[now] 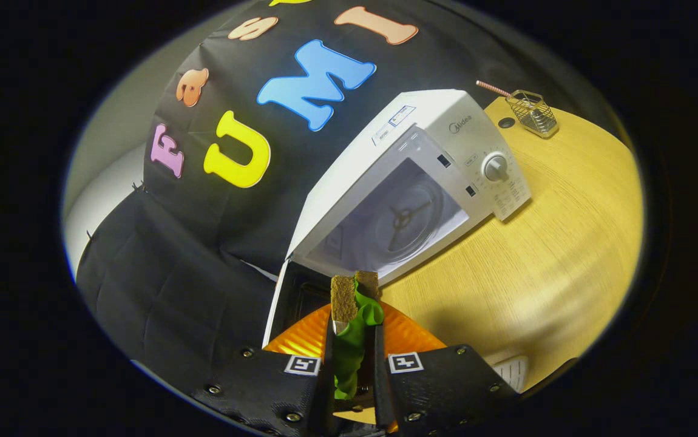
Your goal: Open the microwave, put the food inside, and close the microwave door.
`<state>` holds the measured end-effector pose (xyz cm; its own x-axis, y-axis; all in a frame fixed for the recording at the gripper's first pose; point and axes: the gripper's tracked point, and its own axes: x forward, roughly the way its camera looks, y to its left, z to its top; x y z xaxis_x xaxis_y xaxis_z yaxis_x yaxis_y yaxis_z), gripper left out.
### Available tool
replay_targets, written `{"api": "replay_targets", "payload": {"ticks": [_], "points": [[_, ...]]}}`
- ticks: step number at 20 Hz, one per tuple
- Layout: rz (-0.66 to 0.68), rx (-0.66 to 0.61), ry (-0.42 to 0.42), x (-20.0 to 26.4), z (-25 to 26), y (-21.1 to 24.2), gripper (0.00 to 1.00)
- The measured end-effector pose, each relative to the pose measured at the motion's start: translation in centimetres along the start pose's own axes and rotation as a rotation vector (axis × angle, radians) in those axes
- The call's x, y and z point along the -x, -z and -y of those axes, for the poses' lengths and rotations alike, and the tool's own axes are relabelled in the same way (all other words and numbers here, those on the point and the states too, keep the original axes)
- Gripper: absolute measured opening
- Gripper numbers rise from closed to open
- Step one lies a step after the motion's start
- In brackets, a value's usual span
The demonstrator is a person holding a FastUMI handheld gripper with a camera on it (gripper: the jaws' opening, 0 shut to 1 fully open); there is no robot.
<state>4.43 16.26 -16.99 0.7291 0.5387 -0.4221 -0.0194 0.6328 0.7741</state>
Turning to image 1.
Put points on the white microwave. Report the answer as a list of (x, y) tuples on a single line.
[(422, 112)]

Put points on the white ribbed plastic holder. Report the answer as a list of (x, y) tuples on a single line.
[(511, 371)]

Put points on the pink striped straw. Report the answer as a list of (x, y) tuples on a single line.
[(493, 88)]

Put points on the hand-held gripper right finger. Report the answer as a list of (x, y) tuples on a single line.
[(380, 376)]

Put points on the toy sandwich with lettuce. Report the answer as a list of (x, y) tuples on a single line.
[(344, 300)]

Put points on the black round table grommet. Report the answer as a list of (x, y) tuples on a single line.
[(506, 122)]

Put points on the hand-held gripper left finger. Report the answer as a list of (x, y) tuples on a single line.
[(328, 376)]

